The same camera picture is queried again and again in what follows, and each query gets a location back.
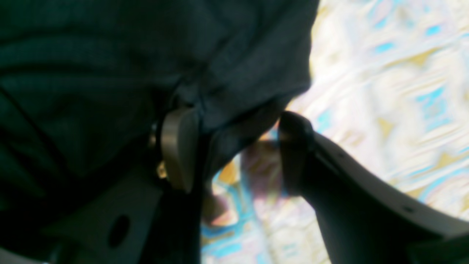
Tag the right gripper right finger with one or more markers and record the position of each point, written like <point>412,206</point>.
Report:
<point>362,219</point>

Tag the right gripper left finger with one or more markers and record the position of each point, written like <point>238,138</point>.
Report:
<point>111,225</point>

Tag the black t-shirt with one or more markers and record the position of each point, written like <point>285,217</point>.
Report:
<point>84,81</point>

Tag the patterned tablecloth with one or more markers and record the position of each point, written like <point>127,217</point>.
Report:
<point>391,88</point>

